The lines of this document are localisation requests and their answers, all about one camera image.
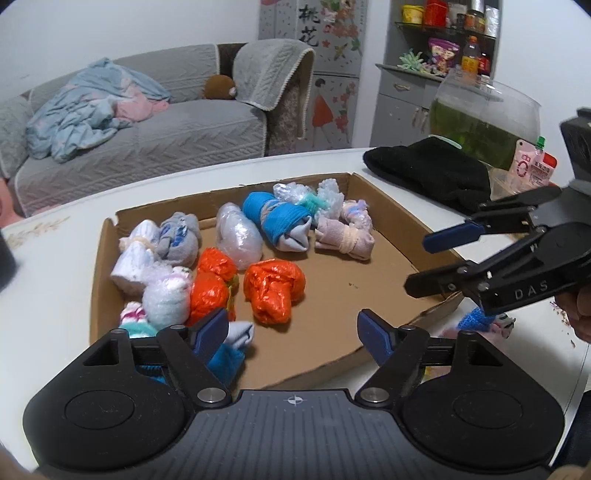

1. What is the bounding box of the orange drink bottle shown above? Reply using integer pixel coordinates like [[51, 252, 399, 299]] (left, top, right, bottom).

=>
[[460, 36, 479, 75]]

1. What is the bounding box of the blue knit bundle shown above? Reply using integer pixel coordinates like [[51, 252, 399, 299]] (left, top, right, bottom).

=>
[[457, 307, 499, 330]]

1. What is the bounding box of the small pink striped bundle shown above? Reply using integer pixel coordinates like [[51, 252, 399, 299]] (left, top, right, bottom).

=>
[[119, 301, 148, 326]]

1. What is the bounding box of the clear bubble wrap bundle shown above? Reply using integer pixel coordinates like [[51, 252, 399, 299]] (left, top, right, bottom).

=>
[[272, 182, 319, 208]]

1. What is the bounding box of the pink stool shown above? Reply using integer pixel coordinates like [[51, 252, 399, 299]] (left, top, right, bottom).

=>
[[0, 178, 24, 227]]

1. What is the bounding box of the brown plush toy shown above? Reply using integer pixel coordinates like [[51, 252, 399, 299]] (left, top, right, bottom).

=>
[[204, 75, 238, 101]]

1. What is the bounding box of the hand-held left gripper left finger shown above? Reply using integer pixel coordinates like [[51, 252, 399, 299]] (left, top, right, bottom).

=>
[[83, 308, 232, 408]]

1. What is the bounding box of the bubble wrap bundle colourful inside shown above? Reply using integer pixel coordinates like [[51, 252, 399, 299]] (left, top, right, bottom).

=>
[[339, 199, 372, 232]]

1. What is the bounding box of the grey quilted sofa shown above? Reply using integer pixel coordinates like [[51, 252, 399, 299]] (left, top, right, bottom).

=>
[[0, 39, 315, 217]]

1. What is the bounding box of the light blue blanket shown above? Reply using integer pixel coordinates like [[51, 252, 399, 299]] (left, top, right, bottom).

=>
[[25, 58, 171, 162]]

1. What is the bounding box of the grey quilted armrest cover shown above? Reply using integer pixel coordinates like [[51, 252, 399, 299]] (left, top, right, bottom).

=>
[[232, 39, 315, 112]]

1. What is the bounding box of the bubble wrap bundle teal band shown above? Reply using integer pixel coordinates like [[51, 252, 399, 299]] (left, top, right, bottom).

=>
[[300, 178, 345, 217]]

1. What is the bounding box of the white red packet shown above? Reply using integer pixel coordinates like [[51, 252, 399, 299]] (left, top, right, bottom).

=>
[[531, 154, 558, 190]]

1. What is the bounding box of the red can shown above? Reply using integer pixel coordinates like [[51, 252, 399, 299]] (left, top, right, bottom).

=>
[[424, 0, 448, 27]]

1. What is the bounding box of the green artificial plant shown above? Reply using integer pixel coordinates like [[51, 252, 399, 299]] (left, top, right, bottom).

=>
[[397, 50, 428, 72]]

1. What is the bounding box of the bubble wrap bundle purple band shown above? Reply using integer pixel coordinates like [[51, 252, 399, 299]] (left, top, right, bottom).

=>
[[141, 267, 194, 326]]

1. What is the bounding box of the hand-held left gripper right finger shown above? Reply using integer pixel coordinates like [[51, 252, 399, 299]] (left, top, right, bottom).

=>
[[353, 310, 506, 406]]

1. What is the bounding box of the light blue sock bundle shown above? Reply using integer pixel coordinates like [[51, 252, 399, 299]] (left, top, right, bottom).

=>
[[205, 320, 256, 386]]

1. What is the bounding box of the purple snack packet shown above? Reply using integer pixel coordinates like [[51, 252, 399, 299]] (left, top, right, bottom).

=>
[[427, 38, 462, 75]]

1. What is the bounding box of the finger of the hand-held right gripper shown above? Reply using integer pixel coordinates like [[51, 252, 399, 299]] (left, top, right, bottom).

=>
[[424, 186, 563, 253], [405, 228, 550, 297]]

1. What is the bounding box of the person's right hand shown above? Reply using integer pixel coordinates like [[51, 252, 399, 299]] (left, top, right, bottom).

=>
[[554, 282, 591, 343]]

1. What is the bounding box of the orange plastic bag bundle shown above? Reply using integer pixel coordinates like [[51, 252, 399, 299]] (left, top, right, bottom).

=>
[[189, 248, 239, 326], [243, 260, 307, 327]]

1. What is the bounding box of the clear plastic wrapped white bundle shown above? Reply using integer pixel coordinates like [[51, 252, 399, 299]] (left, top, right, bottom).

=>
[[216, 203, 264, 271]]

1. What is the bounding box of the lavender sock bundle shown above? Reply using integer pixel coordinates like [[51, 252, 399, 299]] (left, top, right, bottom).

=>
[[315, 217, 375, 264]]

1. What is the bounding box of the grey blue sock bundle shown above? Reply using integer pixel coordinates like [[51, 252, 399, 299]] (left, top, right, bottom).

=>
[[154, 211, 202, 268]]

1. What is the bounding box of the grey cabinet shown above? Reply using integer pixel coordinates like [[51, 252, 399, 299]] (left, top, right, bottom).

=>
[[369, 0, 502, 148]]

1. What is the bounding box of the black knit hat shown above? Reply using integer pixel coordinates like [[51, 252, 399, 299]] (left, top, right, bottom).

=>
[[363, 137, 492, 215]]

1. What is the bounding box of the clear plastic container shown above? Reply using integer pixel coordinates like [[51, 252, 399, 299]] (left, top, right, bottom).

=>
[[487, 167, 522, 199]]

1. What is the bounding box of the glass fishbowl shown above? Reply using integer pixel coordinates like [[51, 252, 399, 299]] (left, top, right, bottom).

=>
[[429, 74, 541, 171]]

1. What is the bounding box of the shallow cardboard box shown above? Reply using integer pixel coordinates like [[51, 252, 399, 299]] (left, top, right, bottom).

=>
[[90, 172, 467, 393]]

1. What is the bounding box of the white striped cloth bundle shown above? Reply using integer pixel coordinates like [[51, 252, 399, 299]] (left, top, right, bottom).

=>
[[110, 220, 158, 296]]

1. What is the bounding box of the pink cloth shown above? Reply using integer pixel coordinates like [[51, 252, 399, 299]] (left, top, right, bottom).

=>
[[115, 90, 171, 121]]

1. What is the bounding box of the teal sock bundle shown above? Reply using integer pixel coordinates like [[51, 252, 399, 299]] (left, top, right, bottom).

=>
[[122, 320, 158, 340]]

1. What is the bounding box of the grey refrigerator with stickers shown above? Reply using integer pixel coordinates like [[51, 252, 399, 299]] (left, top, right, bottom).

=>
[[259, 0, 370, 151]]

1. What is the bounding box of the black bottle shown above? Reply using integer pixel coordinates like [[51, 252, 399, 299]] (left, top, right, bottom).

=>
[[0, 231, 18, 291]]

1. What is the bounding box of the pink drink pouch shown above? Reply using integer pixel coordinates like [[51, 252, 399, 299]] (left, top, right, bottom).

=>
[[513, 136, 546, 188]]

